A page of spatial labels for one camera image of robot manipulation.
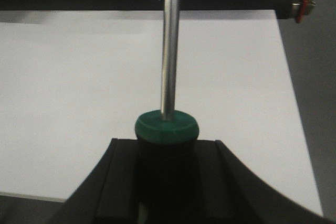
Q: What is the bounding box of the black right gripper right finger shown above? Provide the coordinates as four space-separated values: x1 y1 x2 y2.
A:
195 140 331 223

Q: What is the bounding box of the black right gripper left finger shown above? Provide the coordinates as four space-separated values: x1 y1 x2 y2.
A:
47 138 139 223

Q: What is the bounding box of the green black screwdriver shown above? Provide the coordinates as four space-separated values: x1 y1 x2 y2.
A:
135 0 199 223

